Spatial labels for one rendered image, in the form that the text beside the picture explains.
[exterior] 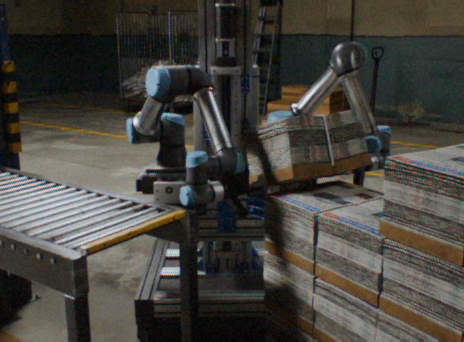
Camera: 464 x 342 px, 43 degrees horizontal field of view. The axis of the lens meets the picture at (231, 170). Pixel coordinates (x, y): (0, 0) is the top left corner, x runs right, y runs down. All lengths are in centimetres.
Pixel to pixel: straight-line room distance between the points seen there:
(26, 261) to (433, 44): 745
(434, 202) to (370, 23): 753
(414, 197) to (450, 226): 13
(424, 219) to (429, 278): 16
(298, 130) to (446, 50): 664
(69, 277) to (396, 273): 93
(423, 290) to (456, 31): 710
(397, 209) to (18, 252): 114
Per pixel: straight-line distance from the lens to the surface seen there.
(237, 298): 273
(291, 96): 893
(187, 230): 206
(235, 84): 270
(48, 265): 182
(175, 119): 264
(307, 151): 215
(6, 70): 307
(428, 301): 172
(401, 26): 889
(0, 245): 200
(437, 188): 161
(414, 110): 887
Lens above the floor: 143
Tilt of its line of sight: 14 degrees down
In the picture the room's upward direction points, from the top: straight up
